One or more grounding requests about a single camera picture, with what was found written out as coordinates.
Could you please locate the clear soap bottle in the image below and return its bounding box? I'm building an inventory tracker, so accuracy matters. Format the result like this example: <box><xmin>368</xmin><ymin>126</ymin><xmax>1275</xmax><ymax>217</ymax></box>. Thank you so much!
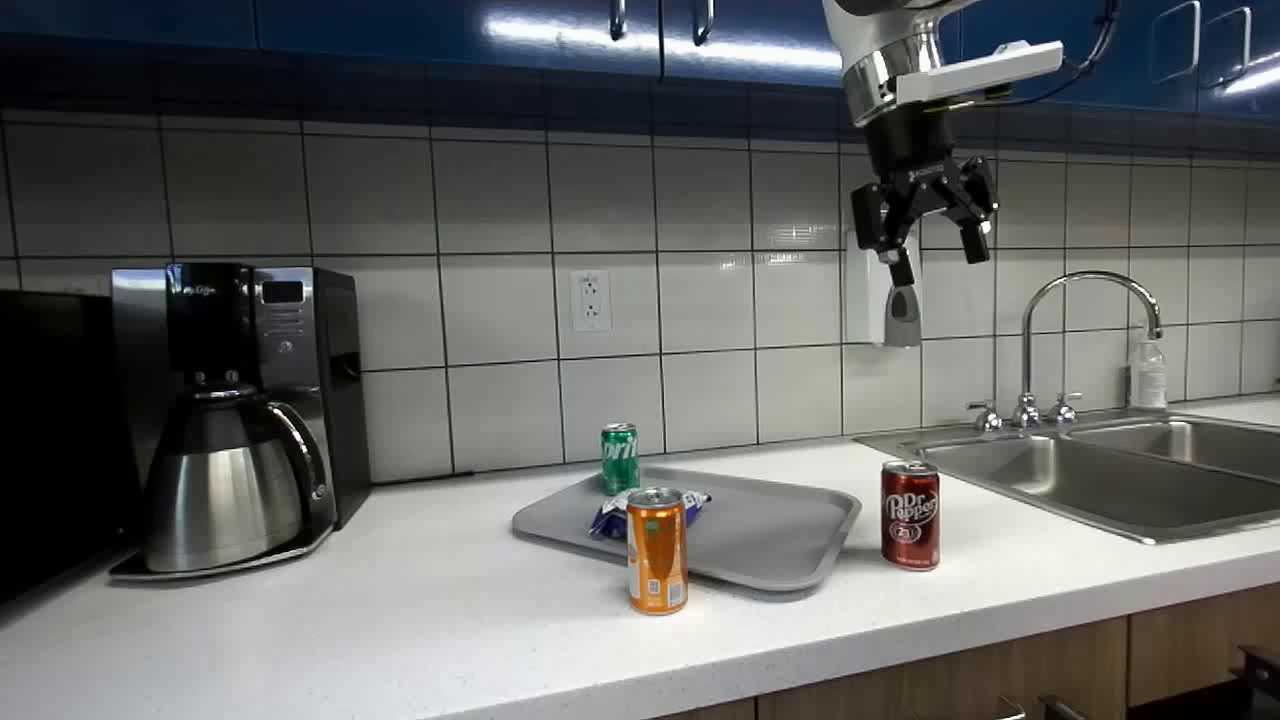
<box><xmin>1124</xmin><ymin>331</ymin><xmax>1172</xmax><ymax>415</ymax></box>

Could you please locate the green soda can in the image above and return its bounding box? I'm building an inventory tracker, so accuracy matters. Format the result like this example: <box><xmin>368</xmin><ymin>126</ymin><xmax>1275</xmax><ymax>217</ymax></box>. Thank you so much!
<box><xmin>597</xmin><ymin>421</ymin><xmax>643</xmax><ymax>498</ymax></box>

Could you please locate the white wall outlet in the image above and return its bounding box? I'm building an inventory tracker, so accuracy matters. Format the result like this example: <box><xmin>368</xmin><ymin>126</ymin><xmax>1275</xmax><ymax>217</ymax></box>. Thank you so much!
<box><xmin>567</xmin><ymin>266</ymin><xmax>612</xmax><ymax>337</ymax></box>

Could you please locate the black steel coffee maker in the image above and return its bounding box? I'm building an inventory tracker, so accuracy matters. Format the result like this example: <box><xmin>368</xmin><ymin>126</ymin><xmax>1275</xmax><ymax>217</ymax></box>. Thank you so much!
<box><xmin>108</xmin><ymin>261</ymin><xmax>370</xmax><ymax>587</ymax></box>

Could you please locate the blue wall cabinet door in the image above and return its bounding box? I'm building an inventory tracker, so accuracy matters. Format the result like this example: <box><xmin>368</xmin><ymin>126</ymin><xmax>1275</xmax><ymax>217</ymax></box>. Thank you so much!
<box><xmin>0</xmin><ymin>0</ymin><xmax>255</xmax><ymax>53</ymax></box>
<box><xmin>1200</xmin><ymin>0</ymin><xmax>1280</xmax><ymax>126</ymax></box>
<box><xmin>251</xmin><ymin>0</ymin><xmax>669</xmax><ymax>84</ymax></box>
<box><xmin>658</xmin><ymin>0</ymin><xmax>976</xmax><ymax>102</ymax></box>
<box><xmin>964</xmin><ymin>0</ymin><xmax>1210</xmax><ymax>123</ymax></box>

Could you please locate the red soda can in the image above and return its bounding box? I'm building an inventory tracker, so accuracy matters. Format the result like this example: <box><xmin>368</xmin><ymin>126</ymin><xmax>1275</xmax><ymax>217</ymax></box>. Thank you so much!
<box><xmin>874</xmin><ymin>456</ymin><xmax>945</xmax><ymax>572</ymax></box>

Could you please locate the wooden base cabinet front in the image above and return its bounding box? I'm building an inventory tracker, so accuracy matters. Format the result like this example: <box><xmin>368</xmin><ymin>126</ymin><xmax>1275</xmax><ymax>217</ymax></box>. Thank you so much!
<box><xmin>662</xmin><ymin>617</ymin><xmax>1132</xmax><ymax>720</ymax></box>
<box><xmin>1124</xmin><ymin>581</ymin><xmax>1280</xmax><ymax>710</ymax></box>

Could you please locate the blue soda can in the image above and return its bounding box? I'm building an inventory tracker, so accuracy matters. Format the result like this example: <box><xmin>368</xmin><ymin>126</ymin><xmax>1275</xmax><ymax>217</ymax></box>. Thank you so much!
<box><xmin>587</xmin><ymin>485</ymin><xmax>715</xmax><ymax>544</ymax></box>

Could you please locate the metal drawer handle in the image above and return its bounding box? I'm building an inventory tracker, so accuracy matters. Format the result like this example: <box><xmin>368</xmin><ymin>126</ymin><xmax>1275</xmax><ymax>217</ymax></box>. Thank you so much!
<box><xmin>992</xmin><ymin>690</ymin><xmax>1088</xmax><ymax>720</ymax></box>

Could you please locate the grey plastic tray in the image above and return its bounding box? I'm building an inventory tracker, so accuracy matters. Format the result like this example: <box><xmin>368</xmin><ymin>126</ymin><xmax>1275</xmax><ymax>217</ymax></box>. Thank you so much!
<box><xmin>508</xmin><ymin>465</ymin><xmax>862</xmax><ymax>598</ymax></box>

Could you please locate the black microwave oven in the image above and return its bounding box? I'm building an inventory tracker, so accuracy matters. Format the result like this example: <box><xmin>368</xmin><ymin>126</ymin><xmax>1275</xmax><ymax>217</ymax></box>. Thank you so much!
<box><xmin>0</xmin><ymin>287</ymin><xmax>145</xmax><ymax>612</ymax></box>

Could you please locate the stainless steel carafe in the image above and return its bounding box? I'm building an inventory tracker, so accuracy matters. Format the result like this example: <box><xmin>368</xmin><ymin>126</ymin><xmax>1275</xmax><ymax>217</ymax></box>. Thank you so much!
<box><xmin>140</xmin><ymin>383</ymin><xmax>336</xmax><ymax>581</ymax></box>

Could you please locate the stainless steel double sink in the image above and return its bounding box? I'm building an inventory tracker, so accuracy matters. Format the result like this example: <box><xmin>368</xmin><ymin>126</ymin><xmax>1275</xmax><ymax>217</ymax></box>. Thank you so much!
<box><xmin>862</xmin><ymin>412</ymin><xmax>1280</xmax><ymax>546</ymax></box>

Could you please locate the orange soda can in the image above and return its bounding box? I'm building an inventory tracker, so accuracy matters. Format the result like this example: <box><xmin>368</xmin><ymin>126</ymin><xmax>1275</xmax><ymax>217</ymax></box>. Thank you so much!
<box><xmin>625</xmin><ymin>485</ymin><xmax>692</xmax><ymax>617</ymax></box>

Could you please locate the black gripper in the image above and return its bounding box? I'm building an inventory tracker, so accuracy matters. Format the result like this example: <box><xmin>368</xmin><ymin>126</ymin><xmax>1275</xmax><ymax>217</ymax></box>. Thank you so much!
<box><xmin>846</xmin><ymin>101</ymin><xmax>999</xmax><ymax>292</ymax></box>

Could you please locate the white wall soap dispenser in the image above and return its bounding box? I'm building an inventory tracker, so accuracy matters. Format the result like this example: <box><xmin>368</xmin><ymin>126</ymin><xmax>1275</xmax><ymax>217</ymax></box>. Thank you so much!
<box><xmin>839</xmin><ymin>231</ymin><xmax>928</xmax><ymax>350</ymax></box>

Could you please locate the chrome gooseneck faucet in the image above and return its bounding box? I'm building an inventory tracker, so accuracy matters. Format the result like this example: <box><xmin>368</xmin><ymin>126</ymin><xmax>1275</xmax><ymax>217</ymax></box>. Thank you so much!
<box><xmin>1017</xmin><ymin>265</ymin><xmax>1166</xmax><ymax>430</ymax></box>

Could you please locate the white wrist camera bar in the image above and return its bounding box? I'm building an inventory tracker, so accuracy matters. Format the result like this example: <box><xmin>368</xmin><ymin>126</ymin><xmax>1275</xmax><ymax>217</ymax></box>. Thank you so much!
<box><xmin>892</xmin><ymin>36</ymin><xmax>1066</xmax><ymax>113</ymax></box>

